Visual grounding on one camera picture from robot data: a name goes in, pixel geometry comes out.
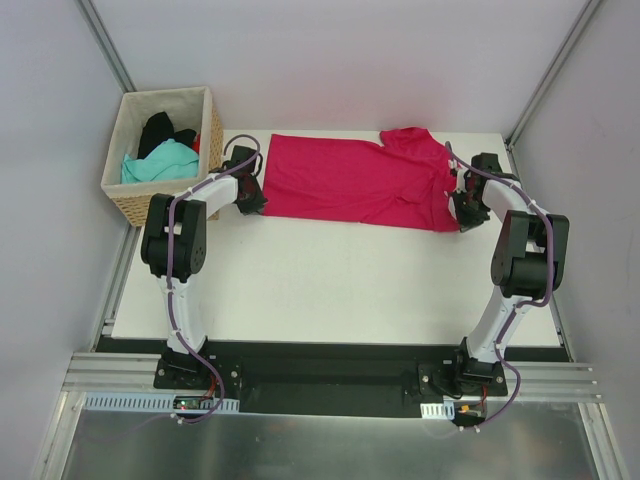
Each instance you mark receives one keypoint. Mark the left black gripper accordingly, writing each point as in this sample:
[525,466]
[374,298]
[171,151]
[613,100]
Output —
[253,196]

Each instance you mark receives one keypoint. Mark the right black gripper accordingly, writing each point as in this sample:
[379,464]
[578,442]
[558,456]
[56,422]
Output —
[463,208]

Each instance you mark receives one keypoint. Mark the pink t shirt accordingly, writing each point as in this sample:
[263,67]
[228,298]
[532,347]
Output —
[403,180]

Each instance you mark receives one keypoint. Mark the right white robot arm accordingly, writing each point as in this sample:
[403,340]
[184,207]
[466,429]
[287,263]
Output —
[527,264]

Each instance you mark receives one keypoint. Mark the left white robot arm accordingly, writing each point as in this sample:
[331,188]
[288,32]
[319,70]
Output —
[174,247]

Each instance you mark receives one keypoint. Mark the teal t shirt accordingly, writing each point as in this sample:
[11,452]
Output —
[170,160]

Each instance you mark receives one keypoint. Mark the black t shirt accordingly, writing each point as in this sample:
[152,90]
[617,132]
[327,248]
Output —
[158,129]

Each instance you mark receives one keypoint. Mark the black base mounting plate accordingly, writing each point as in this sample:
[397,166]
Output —
[386,381]

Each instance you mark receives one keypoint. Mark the aluminium front rail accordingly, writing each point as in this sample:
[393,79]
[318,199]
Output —
[128,372]

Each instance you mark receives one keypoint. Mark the right slotted cable duct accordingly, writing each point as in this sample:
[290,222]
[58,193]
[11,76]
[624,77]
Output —
[438,411]

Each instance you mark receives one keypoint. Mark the slotted cable duct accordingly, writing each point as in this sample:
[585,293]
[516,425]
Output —
[148,403]
[438,411]

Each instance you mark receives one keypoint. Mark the right aluminium frame post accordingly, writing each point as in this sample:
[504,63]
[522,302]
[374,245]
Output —
[583,20]

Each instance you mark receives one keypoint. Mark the aluminium frame post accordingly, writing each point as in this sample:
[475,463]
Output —
[583,20]
[106,45]

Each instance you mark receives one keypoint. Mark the left aluminium frame post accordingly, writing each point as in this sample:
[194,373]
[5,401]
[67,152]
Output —
[106,45]

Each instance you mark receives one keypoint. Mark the left slotted cable duct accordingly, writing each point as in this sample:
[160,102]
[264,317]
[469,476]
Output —
[148,403]

